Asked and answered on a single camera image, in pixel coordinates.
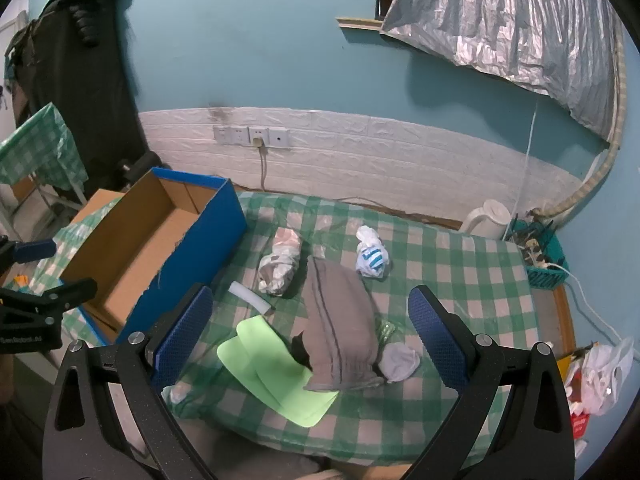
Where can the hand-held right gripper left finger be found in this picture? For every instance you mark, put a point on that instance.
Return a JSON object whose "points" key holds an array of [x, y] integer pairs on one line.
{"points": [[185, 330]]}

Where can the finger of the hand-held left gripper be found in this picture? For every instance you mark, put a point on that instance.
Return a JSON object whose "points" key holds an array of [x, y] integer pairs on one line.
{"points": [[35, 251], [55, 297]]}

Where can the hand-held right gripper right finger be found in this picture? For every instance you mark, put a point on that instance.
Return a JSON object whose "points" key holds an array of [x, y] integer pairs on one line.
{"points": [[440, 340]]}

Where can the small white sock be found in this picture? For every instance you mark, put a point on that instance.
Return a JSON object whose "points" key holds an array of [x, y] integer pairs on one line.
{"points": [[400, 362]]}

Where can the glittery green cloth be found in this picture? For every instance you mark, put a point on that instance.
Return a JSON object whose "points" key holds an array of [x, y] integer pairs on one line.
{"points": [[386, 332]]}

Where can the light green cloth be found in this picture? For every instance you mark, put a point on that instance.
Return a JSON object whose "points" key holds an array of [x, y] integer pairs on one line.
{"points": [[260, 360]]}

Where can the grey sock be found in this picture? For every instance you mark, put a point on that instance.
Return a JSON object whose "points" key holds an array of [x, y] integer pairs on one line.
{"points": [[340, 310]]}

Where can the blue cardboard box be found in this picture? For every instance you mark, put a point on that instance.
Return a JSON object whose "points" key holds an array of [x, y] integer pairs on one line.
{"points": [[220, 230]]}

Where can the black knit sock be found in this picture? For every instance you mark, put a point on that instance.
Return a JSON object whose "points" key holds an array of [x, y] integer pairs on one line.
{"points": [[301, 352]]}

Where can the white crumpled cloth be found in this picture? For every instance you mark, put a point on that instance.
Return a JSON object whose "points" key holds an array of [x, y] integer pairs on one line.
{"points": [[176, 394]]}

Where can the green white checked tablecloth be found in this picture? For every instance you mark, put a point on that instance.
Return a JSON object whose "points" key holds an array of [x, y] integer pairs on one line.
{"points": [[450, 270]]}

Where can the white foam tube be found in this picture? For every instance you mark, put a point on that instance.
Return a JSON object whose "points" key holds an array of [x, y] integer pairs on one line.
{"points": [[247, 296]]}

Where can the white blue striped cloth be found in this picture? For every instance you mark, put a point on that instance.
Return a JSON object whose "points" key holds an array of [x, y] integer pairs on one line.
{"points": [[372, 260]]}

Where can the green checked hanging cloth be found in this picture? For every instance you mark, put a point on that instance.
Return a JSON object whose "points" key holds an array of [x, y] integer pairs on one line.
{"points": [[40, 145]]}

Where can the teal plastic basket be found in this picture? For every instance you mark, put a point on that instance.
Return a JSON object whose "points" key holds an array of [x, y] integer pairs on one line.
{"points": [[542, 277]]}

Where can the white power strip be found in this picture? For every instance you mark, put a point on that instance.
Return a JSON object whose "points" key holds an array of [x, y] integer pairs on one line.
{"points": [[535, 255]]}

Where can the red white packet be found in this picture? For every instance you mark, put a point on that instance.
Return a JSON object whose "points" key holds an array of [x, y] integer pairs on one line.
{"points": [[580, 419]]}

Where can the white plastic bag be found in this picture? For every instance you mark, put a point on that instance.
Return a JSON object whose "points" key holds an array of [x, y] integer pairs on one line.
{"points": [[605, 375]]}

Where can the black jacket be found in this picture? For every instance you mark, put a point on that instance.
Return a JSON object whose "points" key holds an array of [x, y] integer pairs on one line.
{"points": [[85, 85]]}

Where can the silver foil curtain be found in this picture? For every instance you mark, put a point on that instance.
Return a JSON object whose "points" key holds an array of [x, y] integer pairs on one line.
{"points": [[500, 20]]}

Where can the wooden window sill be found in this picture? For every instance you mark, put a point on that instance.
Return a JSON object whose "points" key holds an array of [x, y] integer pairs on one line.
{"points": [[360, 23]]}

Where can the white wall socket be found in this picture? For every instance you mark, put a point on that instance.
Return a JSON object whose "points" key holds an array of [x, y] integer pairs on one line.
{"points": [[222, 135], [239, 135], [258, 134], [279, 138]]}

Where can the wrapped wall pipe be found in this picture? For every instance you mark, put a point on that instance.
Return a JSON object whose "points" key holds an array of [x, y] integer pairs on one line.
{"points": [[617, 125]]}

